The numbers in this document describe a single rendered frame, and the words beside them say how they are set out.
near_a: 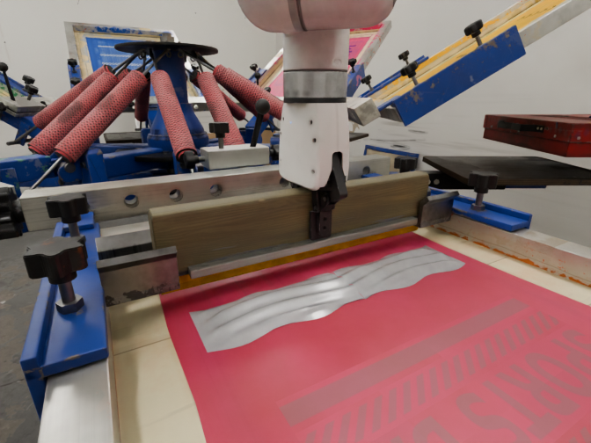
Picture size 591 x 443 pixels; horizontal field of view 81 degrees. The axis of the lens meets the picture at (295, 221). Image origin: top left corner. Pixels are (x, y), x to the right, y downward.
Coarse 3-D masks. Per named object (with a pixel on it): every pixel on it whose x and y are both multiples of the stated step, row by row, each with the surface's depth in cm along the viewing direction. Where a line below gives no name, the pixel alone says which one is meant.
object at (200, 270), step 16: (384, 224) 50; (400, 224) 51; (304, 240) 45; (320, 240) 45; (336, 240) 46; (240, 256) 40; (256, 256) 40; (272, 256) 42; (192, 272) 37; (208, 272) 38
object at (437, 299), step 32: (320, 256) 49; (352, 256) 49; (384, 256) 49; (416, 288) 41; (448, 288) 41; (480, 288) 41; (512, 288) 41; (544, 288) 41; (416, 320) 35; (448, 320) 35; (576, 320) 35
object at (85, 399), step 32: (128, 224) 52; (448, 224) 58; (480, 224) 52; (512, 256) 49; (544, 256) 45; (576, 256) 42; (64, 384) 23; (96, 384) 23; (64, 416) 21; (96, 416) 21
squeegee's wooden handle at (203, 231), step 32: (288, 192) 42; (320, 192) 44; (352, 192) 46; (384, 192) 49; (416, 192) 53; (160, 224) 35; (192, 224) 37; (224, 224) 39; (256, 224) 41; (288, 224) 43; (352, 224) 48; (192, 256) 38; (224, 256) 40
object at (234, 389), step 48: (192, 288) 41; (240, 288) 41; (192, 336) 33; (288, 336) 33; (336, 336) 33; (384, 336) 33; (192, 384) 28; (240, 384) 28; (288, 384) 28; (240, 432) 24; (288, 432) 24
